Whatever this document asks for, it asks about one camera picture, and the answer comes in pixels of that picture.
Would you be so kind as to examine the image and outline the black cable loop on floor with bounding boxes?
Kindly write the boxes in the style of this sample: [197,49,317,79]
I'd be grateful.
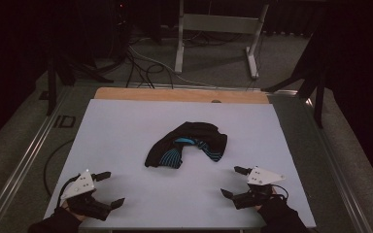
[43,139,76,197]

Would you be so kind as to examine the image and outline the dark computer tower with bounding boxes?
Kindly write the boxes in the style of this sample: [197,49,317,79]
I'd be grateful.
[93,0,134,66]

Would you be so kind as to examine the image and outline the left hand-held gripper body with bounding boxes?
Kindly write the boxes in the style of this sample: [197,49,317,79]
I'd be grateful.
[59,169,113,222]

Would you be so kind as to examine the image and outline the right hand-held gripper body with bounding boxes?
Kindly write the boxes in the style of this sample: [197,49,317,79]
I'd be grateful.
[231,166,287,211]

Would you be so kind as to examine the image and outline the black stand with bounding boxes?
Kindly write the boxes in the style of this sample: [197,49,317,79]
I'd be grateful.
[45,54,115,117]
[261,32,326,129]

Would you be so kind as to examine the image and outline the person's left hand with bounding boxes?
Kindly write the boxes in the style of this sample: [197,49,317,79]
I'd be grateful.
[59,199,88,222]

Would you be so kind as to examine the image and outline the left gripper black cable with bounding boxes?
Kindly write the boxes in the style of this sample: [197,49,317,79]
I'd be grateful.
[56,174,81,208]

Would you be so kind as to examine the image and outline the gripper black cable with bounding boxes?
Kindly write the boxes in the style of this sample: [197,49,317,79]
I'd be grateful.
[270,183,289,200]
[56,174,81,208]

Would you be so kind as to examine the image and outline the person's right hand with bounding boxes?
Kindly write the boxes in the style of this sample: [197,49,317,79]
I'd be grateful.
[254,187,280,213]

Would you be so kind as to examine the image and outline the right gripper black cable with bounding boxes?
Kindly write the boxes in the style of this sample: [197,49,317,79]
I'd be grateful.
[270,183,289,200]

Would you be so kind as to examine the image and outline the white floor cable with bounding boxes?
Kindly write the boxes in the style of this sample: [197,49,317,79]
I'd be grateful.
[129,45,215,88]

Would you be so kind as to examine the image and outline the metal floor rail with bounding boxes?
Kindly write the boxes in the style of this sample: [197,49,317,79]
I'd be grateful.
[0,86,72,233]
[268,90,373,233]

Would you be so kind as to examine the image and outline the black shorts with blue stripes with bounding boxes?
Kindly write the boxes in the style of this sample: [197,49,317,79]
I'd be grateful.
[144,121,228,170]

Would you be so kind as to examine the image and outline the bundle of black floor cables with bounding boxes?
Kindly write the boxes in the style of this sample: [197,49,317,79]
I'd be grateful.
[124,48,176,90]

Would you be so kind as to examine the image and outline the white table cover sheet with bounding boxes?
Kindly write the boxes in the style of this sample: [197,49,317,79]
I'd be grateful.
[43,98,317,229]

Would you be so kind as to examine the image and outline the white metal stand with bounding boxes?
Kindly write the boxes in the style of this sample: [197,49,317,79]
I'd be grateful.
[174,0,270,81]

